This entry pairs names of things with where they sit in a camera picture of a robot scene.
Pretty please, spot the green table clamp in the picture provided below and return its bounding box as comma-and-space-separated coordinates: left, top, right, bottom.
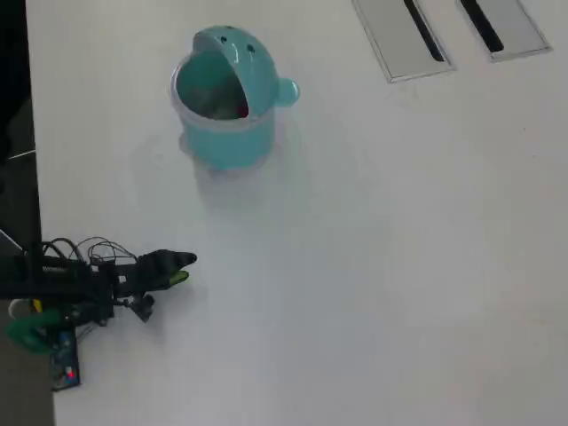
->
4, 309, 63, 356

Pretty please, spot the teal whale-shaped bin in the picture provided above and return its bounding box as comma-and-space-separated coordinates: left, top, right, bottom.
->
168, 25, 301, 173

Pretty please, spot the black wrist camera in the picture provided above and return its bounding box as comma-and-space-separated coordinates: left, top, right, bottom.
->
130, 295, 156, 323

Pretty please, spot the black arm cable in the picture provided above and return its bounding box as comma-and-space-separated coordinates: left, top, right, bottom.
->
42, 237, 138, 267

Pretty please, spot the silver cable grommet plate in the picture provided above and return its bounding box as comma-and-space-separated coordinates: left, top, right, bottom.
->
456, 0, 554, 62
351, 0, 458, 84

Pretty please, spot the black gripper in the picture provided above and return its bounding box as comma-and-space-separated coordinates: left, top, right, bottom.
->
100, 248, 199, 299

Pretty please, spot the blue circuit board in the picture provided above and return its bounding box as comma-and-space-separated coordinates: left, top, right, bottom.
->
46, 327, 83, 392

